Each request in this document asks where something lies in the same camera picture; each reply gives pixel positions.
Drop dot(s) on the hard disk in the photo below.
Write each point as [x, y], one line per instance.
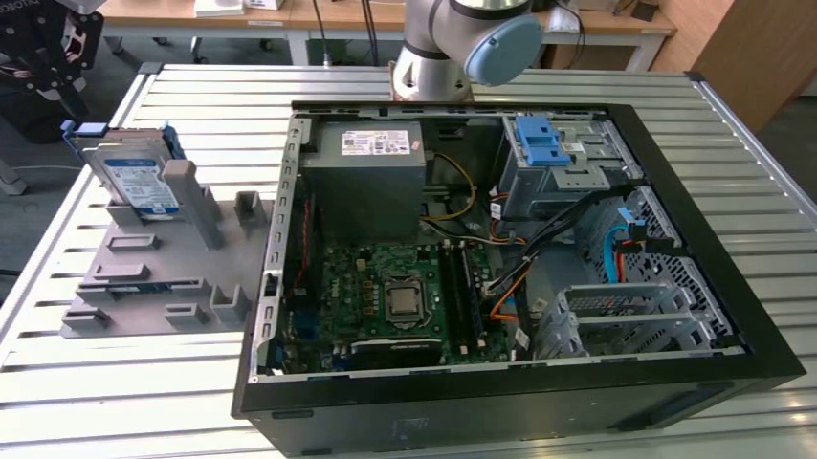
[131, 181]

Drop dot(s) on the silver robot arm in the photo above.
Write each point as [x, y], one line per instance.
[434, 28]

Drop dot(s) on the metal disk bay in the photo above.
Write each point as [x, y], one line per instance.
[638, 319]

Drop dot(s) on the black mesh bin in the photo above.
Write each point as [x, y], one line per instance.
[25, 129]

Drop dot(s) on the wooden desk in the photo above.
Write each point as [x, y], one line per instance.
[159, 21]

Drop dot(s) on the grey metal foot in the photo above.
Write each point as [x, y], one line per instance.
[9, 181]

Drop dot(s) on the white labelled box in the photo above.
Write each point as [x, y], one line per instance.
[263, 5]

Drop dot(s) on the grey parts rack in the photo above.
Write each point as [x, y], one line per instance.
[166, 268]

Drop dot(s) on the grey power supply unit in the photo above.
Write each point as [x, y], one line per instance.
[363, 191]

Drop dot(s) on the green motherboard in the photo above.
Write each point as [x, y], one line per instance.
[409, 258]

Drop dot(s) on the CPU socket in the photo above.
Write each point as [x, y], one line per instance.
[405, 280]

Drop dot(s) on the silver CPU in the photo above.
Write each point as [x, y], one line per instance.
[403, 301]

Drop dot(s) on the blue plastic drive latch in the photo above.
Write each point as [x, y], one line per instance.
[539, 143]

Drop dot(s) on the black RAM stick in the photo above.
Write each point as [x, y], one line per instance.
[454, 296]

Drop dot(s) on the black graphics card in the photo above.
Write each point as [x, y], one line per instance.
[395, 354]

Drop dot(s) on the metal optical drive cage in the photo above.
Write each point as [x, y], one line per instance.
[574, 179]

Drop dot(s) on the black PC case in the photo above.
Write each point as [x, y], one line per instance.
[446, 411]

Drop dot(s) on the wooden cabinet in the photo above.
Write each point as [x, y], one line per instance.
[753, 48]

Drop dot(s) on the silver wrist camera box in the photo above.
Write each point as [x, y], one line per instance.
[79, 4]

